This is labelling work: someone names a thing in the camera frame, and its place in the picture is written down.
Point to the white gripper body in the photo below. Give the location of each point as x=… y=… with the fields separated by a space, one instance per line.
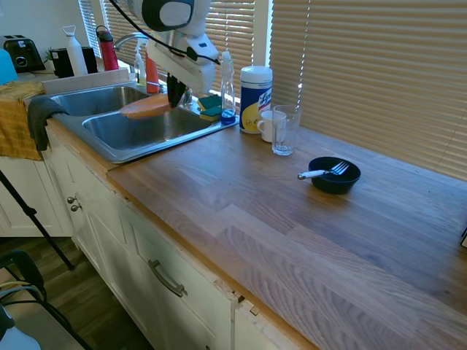
x=182 y=67

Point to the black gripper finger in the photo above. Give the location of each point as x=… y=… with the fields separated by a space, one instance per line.
x=180 y=93
x=170 y=89

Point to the orange plastic plate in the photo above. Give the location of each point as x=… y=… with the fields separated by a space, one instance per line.
x=146 y=107

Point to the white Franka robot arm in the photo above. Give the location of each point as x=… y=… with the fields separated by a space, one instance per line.
x=171 y=14

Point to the small chrome sink fixture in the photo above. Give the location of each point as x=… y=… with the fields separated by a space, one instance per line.
x=188 y=96

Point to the stainless steel double sink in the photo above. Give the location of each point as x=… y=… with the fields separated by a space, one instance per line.
x=120 y=135

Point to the white ceramic mug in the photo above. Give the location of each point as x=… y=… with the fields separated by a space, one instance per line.
x=265 y=125

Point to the orange bottle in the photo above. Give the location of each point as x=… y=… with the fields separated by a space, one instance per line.
x=152 y=76

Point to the yellow green sponge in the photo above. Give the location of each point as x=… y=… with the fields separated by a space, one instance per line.
x=209 y=101
x=211 y=114

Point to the clear dish soap bottle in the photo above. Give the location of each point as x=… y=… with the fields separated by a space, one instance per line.
x=227 y=95

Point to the chrome faucet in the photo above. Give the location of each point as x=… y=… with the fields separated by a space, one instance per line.
x=127 y=37

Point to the narrow beige window blind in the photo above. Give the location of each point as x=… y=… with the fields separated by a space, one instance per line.
x=233 y=25

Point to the red water bottle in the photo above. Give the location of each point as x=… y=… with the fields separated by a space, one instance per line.
x=107 y=53

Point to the Lysol wipes canister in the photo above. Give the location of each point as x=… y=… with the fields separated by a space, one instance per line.
x=255 y=98

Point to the black canister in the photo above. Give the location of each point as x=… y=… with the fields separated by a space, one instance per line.
x=89 y=60
x=62 y=63

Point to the white water bottle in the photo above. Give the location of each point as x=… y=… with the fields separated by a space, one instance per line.
x=76 y=54

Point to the clear drinking glass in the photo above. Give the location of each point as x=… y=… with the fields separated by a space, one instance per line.
x=288 y=135

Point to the small green plant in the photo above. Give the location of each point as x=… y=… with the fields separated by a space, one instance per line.
x=48 y=55

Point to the gray cloth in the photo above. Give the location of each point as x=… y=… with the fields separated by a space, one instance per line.
x=38 y=116

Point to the white kitchen cabinet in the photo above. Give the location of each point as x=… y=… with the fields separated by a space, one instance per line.
x=146 y=237

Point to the round metal cabinet knob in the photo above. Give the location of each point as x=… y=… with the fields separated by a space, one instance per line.
x=71 y=200
x=75 y=208

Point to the black toaster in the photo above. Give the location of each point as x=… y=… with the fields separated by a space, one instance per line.
x=22 y=54

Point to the yellow cloth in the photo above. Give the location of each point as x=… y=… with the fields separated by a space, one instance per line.
x=12 y=120

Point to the blue plastic object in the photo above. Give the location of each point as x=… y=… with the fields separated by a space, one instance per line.
x=6 y=67

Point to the black bowl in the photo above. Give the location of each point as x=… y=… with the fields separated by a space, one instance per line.
x=337 y=182

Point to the black tripod leg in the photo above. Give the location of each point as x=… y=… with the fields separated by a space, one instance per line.
x=33 y=218

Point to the wide beige window blind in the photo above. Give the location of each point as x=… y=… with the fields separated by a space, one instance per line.
x=372 y=73

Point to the dark object at counter edge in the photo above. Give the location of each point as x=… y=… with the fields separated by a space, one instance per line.
x=464 y=237

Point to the black stand frame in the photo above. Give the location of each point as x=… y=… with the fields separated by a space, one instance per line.
x=29 y=270

